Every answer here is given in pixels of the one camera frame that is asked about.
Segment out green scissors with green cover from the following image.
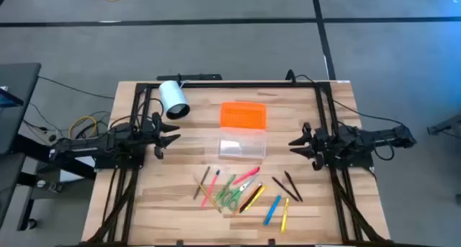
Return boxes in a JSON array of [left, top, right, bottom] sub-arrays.
[[215, 174, 237, 202]]

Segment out clear plastic supply box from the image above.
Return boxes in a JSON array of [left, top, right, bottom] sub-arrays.
[[217, 127, 267, 159]]

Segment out yellow coiled cable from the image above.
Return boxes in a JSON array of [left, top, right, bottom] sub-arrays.
[[68, 115, 99, 140]]

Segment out black floor cable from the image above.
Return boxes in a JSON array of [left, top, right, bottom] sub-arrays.
[[37, 76, 116, 99]]

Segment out yellow pen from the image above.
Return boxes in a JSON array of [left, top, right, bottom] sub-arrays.
[[279, 197, 290, 235]]

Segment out yellow wooden pencil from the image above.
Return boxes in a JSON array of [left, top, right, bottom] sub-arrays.
[[193, 174, 223, 214]]

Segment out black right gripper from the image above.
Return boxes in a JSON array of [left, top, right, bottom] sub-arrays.
[[287, 122, 339, 171]]

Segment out grey pen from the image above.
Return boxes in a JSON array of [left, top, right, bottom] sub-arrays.
[[192, 166, 211, 200]]

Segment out grey neighbouring stand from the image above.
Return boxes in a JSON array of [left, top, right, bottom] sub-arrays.
[[426, 113, 461, 136]]

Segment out orange plastic box lid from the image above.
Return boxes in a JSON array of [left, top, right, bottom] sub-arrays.
[[219, 101, 267, 130]]

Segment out black aluminium table frame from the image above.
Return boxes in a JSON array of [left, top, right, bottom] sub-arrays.
[[81, 80, 393, 247]]

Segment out black side desk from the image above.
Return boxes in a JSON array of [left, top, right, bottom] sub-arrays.
[[0, 62, 98, 232]]

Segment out yellow highlighter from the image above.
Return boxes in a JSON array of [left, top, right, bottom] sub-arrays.
[[244, 184, 268, 212]]

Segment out orange pencil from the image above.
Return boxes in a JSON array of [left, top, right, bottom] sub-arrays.
[[232, 182, 263, 217]]

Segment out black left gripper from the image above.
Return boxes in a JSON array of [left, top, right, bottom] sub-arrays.
[[142, 112, 182, 161]]

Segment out black marker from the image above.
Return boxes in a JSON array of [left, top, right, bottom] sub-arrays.
[[239, 185, 264, 214]]

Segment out green scissors with metal blades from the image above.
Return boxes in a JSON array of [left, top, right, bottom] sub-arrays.
[[220, 177, 257, 212]]

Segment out blue pen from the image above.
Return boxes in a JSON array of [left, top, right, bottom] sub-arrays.
[[262, 194, 282, 227]]

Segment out white box under desk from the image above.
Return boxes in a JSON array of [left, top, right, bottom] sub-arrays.
[[59, 155, 97, 183]]

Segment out black pen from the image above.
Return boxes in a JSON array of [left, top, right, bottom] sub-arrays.
[[272, 176, 300, 202], [283, 170, 304, 203]]

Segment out screen with blue display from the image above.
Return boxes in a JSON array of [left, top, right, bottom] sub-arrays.
[[0, 85, 24, 109]]

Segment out pink pencil blue eraser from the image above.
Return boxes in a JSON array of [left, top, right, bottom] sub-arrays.
[[200, 169, 221, 208]]

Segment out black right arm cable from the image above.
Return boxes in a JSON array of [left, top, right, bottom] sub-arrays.
[[286, 69, 410, 130]]

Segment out pink highlighter pen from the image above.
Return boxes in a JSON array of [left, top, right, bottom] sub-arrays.
[[232, 166, 261, 186]]

